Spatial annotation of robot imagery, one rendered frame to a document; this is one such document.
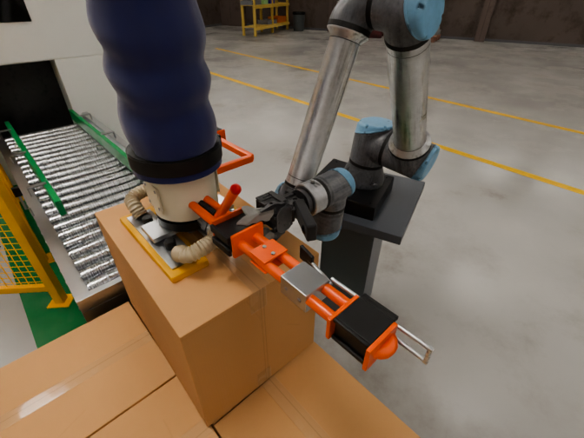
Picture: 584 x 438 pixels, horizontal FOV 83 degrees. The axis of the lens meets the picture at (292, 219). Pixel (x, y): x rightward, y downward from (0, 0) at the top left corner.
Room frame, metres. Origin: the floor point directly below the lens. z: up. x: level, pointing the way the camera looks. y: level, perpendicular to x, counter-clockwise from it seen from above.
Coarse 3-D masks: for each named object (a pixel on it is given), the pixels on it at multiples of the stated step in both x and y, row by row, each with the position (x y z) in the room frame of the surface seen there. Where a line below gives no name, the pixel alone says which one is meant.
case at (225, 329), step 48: (192, 240) 0.72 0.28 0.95; (288, 240) 0.72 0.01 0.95; (144, 288) 0.55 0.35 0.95; (192, 288) 0.54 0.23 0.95; (240, 288) 0.54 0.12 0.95; (192, 336) 0.42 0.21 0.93; (240, 336) 0.49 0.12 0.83; (288, 336) 0.59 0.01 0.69; (192, 384) 0.42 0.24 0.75; (240, 384) 0.48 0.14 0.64
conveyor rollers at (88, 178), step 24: (24, 144) 2.37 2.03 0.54; (48, 144) 2.33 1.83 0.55; (72, 144) 2.35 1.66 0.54; (96, 144) 2.38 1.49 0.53; (24, 168) 1.98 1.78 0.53; (48, 168) 2.00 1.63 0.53; (72, 168) 1.95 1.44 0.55; (96, 168) 1.96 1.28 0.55; (120, 168) 1.97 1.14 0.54; (72, 192) 1.69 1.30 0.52; (96, 192) 1.69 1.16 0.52; (120, 192) 1.70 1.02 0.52; (48, 216) 1.44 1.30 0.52; (72, 216) 1.44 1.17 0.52; (72, 240) 1.21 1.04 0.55; (96, 240) 1.21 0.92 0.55; (96, 264) 1.04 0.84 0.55
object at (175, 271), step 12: (132, 216) 0.80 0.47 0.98; (144, 216) 0.76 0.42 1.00; (156, 216) 0.80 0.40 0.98; (132, 228) 0.75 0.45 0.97; (144, 240) 0.70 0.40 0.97; (168, 240) 0.66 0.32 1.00; (180, 240) 0.69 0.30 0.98; (156, 252) 0.65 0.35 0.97; (168, 252) 0.64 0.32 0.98; (156, 264) 0.62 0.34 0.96; (168, 264) 0.60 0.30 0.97; (180, 264) 0.60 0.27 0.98; (192, 264) 0.60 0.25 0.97; (204, 264) 0.61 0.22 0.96; (168, 276) 0.57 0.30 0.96; (180, 276) 0.57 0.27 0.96
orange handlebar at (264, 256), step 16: (224, 144) 1.08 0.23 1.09; (240, 160) 0.94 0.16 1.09; (192, 208) 0.68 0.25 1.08; (256, 240) 0.56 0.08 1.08; (272, 240) 0.55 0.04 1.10; (256, 256) 0.49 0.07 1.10; (272, 256) 0.49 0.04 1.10; (288, 256) 0.50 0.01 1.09; (272, 272) 0.46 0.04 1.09; (320, 304) 0.38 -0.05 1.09; (384, 352) 0.29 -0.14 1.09
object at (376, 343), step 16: (352, 304) 0.37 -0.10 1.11; (368, 304) 0.37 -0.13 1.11; (336, 320) 0.33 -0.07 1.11; (352, 320) 0.33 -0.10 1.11; (368, 320) 0.33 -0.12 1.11; (384, 320) 0.33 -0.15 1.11; (336, 336) 0.33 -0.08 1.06; (352, 336) 0.31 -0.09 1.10; (368, 336) 0.30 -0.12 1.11; (384, 336) 0.30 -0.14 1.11; (352, 352) 0.31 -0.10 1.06; (368, 352) 0.28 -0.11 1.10
